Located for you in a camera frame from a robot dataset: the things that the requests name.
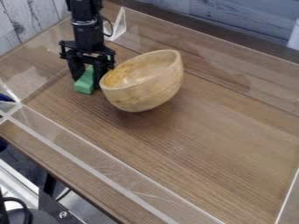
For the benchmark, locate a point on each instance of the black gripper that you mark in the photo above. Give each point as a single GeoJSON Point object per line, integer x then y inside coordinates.
{"type": "Point", "coordinates": [99, 55]}

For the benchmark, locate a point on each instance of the light wooden bowl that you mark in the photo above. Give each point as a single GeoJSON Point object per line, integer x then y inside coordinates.
{"type": "Point", "coordinates": [145, 82]}

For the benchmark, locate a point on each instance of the green rectangular block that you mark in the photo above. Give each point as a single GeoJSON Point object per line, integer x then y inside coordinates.
{"type": "Point", "coordinates": [85, 85]}

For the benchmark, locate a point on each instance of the black metal table leg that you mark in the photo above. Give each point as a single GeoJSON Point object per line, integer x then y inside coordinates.
{"type": "Point", "coordinates": [50, 184]}

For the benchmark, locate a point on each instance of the clear acrylic enclosure wall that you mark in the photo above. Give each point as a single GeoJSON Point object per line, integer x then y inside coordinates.
{"type": "Point", "coordinates": [210, 159]}

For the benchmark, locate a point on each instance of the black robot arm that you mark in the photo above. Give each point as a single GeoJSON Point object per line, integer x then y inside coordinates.
{"type": "Point", "coordinates": [87, 22]}

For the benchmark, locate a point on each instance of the blue object at edge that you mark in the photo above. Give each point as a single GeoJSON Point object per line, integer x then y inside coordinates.
{"type": "Point", "coordinates": [6, 98]}

